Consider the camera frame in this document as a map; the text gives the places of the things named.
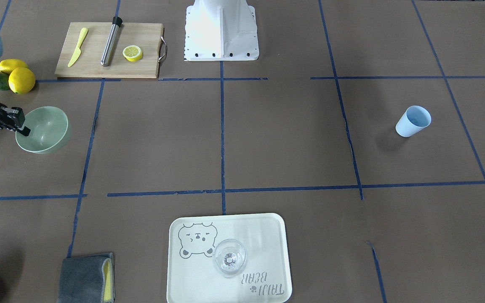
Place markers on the lemon half slice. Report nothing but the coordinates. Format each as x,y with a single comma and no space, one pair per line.
133,53

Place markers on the grey folded cloth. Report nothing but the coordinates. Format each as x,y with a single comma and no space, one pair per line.
87,279

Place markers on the light blue plastic cup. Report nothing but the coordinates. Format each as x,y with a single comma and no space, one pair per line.
413,120

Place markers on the yellow plastic knife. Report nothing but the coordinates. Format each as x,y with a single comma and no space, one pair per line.
77,51

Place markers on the steel muddler black tip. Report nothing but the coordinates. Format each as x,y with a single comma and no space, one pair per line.
109,48

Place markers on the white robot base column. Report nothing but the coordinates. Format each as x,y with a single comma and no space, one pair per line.
221,30

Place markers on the whole yellow lemon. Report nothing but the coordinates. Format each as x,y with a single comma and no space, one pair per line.
21,80

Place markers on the clear wine glass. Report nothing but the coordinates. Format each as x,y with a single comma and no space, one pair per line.
230,257

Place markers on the green bowl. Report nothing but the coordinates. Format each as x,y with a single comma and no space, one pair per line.
50,129

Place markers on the cream bear serving tray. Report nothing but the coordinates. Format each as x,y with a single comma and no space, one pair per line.
193,278

